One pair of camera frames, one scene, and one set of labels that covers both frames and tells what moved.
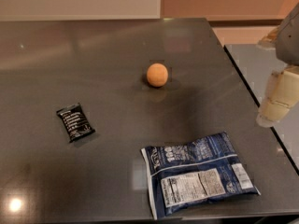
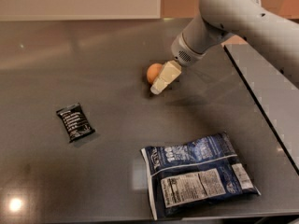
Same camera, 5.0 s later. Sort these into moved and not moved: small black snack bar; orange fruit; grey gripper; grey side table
Moved: grey gripper
Not moved: orange fruit; grey side table; small black snack bar
